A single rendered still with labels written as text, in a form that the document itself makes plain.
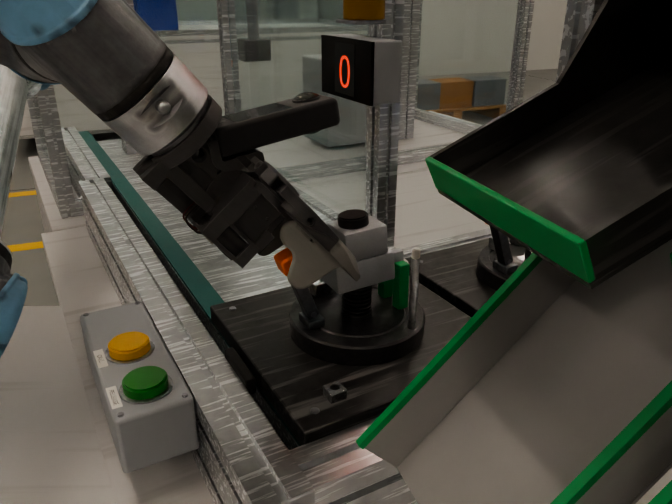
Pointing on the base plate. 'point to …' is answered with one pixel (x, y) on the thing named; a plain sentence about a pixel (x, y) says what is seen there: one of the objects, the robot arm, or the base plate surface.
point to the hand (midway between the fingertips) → (335, 252)
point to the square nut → (334, 392)
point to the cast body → (363, 251)
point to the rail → (198, 368)
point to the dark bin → (581, 152)
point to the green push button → (145, 383)
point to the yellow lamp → (364, 9)
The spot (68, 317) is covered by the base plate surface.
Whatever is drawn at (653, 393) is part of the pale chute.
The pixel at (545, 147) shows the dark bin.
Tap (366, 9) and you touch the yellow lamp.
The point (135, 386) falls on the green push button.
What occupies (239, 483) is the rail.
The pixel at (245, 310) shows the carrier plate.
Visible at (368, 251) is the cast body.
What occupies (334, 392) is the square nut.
